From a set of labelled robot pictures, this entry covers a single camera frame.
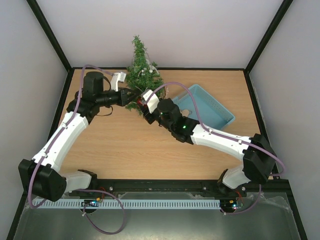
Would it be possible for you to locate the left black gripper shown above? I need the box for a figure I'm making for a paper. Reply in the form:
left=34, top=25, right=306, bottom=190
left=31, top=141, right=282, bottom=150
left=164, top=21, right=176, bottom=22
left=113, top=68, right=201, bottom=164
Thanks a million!
left=96, top=87, right=139, bottom=108

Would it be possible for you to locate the red ball ornament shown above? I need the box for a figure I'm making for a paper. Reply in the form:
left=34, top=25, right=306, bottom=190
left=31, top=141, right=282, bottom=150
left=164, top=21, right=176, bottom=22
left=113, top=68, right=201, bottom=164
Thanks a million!
left=137, top=99, right=145, bottom=106

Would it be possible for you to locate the small green christmas tree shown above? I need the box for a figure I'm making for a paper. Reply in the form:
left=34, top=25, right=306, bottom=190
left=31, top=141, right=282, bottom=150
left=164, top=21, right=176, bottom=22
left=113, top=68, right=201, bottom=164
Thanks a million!
left=124, top=35, right=167, bottom=116

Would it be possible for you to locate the light blue plastic basket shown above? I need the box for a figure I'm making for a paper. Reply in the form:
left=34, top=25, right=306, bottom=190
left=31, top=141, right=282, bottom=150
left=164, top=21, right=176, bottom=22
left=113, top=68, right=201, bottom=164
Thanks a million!
left=172, top=84, right=236, bottom=130

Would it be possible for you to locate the wooden heart ornament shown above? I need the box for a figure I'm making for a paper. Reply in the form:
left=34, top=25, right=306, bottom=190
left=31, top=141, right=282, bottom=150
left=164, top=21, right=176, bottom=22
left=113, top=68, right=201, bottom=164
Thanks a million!
left=180, top=109, right=192, bottom=117

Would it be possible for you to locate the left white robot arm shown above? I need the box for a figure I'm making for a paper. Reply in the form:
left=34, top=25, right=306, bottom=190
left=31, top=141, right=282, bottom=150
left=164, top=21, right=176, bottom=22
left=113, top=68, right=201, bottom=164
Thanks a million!
left=18, top=71, right=136, bottom=208

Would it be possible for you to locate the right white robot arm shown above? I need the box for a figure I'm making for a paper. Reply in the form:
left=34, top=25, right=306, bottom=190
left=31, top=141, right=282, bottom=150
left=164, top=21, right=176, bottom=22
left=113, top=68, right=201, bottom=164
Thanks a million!
left=139, top=98, right=275, bottom=196

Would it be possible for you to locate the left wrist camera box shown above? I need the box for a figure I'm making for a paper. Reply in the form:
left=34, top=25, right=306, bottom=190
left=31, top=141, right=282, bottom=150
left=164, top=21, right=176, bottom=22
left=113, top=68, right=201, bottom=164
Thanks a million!
left=110, top=72, right=127, bottom=92

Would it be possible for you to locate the white cable duct rail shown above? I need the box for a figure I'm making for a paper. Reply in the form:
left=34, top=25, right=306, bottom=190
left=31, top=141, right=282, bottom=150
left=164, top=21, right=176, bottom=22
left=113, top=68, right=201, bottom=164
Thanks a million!
left=39, top=199, right=221, bottom=210

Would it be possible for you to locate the black frame rail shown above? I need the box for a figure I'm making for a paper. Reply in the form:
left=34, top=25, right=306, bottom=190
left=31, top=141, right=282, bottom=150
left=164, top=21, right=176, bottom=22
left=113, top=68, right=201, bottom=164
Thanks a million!
left=30, top=178, right=291, bottom=197

